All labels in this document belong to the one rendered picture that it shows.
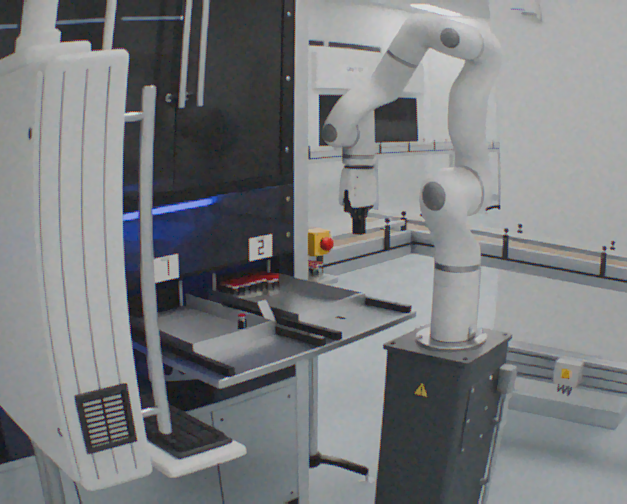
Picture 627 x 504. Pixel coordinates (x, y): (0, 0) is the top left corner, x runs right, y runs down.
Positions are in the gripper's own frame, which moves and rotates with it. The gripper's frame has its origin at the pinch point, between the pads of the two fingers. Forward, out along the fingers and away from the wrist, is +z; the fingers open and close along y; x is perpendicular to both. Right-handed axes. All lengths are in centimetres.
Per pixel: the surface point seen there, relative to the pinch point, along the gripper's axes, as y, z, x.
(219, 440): 71, 29, 25
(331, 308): 8.0, 20.1, -2.1
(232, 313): 28.4, 20.0, -16.7
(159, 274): 43, 9, -28
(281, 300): 5.9, 22.1, -21.5
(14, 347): 107, 7, 6
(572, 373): -80, 59, 43
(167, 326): 45, 22, -24
